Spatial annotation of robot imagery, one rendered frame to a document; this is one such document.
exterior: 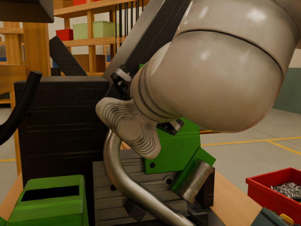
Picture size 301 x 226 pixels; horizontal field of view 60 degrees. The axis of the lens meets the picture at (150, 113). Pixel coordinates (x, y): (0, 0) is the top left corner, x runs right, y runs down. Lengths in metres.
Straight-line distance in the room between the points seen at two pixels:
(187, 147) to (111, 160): 0.15
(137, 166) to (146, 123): 0.22
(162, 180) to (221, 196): 0.32
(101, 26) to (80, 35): 0.44
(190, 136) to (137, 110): 0.24
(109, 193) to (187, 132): 0.19
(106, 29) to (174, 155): 3.29
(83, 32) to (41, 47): 2.71
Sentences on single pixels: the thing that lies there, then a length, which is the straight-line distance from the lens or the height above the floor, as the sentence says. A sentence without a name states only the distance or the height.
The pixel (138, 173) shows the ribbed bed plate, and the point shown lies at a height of 1.07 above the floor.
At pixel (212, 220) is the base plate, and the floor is 0.90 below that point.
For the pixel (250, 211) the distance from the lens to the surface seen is 0.76.
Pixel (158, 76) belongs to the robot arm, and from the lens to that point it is 0.15.
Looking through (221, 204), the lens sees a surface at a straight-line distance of 0.77.
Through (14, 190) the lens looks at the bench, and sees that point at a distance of 0.97.
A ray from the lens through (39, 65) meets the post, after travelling 1.25.
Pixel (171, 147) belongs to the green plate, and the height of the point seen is 1.12.
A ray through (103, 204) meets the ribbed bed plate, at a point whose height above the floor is 1.02.
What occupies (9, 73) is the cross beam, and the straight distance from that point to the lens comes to 1.01.
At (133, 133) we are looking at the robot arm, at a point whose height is 1.19.
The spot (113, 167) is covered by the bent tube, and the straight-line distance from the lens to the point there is 0.45.
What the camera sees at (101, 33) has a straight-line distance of 3.69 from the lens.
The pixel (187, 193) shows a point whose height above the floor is 1.05.
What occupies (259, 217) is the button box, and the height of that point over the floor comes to 0.94.
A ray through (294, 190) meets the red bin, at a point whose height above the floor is 0.88.
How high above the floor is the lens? 1.27
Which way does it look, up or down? 10 degrees down
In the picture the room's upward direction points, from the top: straight up
